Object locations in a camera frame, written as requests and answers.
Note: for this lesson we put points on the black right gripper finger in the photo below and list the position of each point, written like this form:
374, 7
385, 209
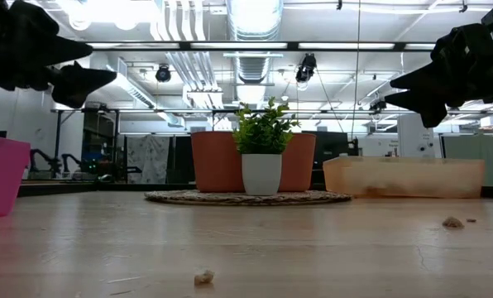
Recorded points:
430, 105
428, 78

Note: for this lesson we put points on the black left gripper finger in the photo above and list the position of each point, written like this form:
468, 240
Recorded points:
68, 49
81, 85

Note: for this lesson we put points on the background black robot arm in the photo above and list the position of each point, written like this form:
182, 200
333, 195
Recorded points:
44, 159

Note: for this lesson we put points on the white cabinet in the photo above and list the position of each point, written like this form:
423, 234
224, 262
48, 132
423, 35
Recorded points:
415, 138

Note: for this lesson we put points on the black shelving rack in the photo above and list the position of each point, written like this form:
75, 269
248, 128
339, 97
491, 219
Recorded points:
93, 136

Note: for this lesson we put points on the grey-green partition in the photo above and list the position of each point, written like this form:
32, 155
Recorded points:
478, 153

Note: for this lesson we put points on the translucent orange plastic bin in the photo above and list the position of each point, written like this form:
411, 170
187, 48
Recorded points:
403, 178

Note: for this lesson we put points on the white patterned cloth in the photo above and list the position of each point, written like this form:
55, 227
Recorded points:
147, 157

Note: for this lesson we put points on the black monitor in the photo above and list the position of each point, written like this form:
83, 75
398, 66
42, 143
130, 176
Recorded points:
329, 149

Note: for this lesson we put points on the thin black overhead beam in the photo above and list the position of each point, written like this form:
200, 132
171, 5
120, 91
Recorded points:
312, 111

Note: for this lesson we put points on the brown crumb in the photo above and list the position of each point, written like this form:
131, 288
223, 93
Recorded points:
453, 222

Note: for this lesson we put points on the pink plastic bin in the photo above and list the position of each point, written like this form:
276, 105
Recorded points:
2, 178

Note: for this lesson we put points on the terracotta plastic basket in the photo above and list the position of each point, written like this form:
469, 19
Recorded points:
213, 161

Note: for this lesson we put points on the round woven placemat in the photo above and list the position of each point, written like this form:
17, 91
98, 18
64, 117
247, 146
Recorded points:
197, 198

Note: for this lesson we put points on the green plant in white pot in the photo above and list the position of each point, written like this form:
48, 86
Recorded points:
263, 132

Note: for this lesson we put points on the large beige crumb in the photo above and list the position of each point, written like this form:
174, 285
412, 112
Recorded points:
204, 277

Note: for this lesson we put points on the small black ceiling camera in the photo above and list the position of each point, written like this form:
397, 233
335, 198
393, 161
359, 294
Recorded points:
377, 105

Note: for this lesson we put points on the round black ceiling camera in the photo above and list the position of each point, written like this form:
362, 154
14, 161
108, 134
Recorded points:
163, 73

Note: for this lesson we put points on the black ceiling-hung camera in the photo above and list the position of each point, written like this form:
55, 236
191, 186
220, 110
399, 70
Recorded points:
306, 68

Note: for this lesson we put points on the silver ceiling duct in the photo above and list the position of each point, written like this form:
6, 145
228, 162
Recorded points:
255, 25

